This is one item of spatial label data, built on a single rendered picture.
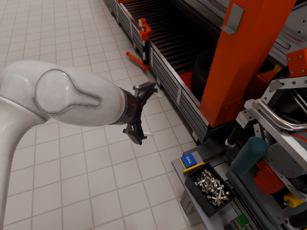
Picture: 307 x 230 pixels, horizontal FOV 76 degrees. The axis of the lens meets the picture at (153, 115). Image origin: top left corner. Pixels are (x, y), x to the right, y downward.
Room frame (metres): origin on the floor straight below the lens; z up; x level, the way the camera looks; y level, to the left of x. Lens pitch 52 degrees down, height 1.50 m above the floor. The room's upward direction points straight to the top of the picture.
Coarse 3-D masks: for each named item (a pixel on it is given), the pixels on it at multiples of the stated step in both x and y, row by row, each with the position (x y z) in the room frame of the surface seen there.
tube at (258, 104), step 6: (258, 102) 0.45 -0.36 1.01; (264, 102) 0.44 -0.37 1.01; (258, 108) 0.43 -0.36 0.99; (264, 108) 0.42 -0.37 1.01; (270, 108) 0.42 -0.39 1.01; (270, 114) 0.39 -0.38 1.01; (276, 114) 0.39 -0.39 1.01; (276, 120) 0.37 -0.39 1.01; (282, 120) 0.37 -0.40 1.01; (282, 126) 0.35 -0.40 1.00; (288, 126) 0.35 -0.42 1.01; (294, 126) 0.34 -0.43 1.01; (300, 126) 0.34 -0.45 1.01; (306, 126) 0.34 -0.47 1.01
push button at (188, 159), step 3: (183, 156) 0.51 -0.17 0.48; (186, 156) 0.51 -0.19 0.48; (189, 156) 0.51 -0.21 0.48; (192, 156) 0.51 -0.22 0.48; (183, 159) 0.49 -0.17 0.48; (186, 159) 0.49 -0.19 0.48; (189, 159) 0.49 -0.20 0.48; (192, 159) 0.49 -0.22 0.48; (183, 162) 0.47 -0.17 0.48; (186, 162) 0.47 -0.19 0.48; (189, 162) 0.47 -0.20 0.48; (192, 162) 0.47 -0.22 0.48; (195, 162) 0.47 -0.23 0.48; (186, 165) 0.45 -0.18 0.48; (189, 165) 0.45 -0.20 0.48; (192, 165) 0.46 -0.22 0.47
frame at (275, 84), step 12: (276, 84) 0.58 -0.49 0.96; (288, 84) 0.55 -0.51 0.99; (300, 84) 0.52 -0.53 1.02; (264, 96) 0.60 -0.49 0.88; (276, 96) 0.60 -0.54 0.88; (264, 132) 0.55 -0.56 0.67; (264, 156) 0.45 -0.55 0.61; (288, 180) 0.32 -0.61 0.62; (300, 180) 0.32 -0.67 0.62; (300, 192) 0.26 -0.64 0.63
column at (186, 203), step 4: (184, 192) 0.38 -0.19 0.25; (184, 196) 0.37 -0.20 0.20; (188, 196) 0.34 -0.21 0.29; (180, 200) 0.38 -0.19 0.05; (184, 200) 0.36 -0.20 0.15; (188, 200) 0.33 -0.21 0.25; (184, 204) 0.34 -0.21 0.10; (188, 204) 0.32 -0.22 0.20; (192, 204) 0.30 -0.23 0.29; (184, 208) 0.33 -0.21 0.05; (188, 208) 0.31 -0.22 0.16; (192, 208) 0.30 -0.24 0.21; (188, 212) 0.30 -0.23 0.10; (192, 212) 0.31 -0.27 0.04
